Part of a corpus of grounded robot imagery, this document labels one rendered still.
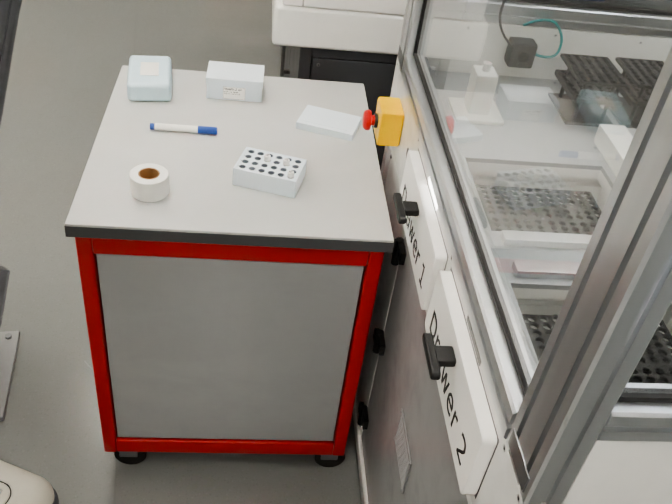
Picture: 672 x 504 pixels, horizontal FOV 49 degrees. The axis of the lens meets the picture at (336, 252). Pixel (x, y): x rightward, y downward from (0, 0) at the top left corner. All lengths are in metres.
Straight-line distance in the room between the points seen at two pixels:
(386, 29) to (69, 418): 1.26
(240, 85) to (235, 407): 0.72
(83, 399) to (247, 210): 0.88
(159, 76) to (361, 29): 0.51
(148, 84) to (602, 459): 1.26
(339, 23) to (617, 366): 1.38
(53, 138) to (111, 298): 1.67
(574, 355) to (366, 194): 0.85
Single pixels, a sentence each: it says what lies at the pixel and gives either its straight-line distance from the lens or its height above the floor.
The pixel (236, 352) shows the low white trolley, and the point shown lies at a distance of 1.56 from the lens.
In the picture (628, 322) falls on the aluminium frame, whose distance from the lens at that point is 0.62.
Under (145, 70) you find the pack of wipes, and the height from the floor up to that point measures 0.81.
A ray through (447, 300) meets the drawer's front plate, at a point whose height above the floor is 0.93.
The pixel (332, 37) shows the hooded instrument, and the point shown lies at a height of 0.84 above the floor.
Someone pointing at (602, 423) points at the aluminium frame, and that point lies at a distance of 0.71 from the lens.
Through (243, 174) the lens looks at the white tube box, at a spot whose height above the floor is 0.79.
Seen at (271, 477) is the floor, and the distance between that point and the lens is 1.90.
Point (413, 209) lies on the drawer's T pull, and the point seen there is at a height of 0.91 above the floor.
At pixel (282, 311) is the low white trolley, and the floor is 0.56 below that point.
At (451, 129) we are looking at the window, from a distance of 1.17.
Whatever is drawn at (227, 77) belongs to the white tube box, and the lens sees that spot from 1.72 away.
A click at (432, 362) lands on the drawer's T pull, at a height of 0.91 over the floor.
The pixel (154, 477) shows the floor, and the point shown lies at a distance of 1.91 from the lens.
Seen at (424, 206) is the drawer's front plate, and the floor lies 0.93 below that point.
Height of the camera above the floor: 1.58
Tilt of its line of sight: 39 degrees down
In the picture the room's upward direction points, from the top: 8 degrees clockwise
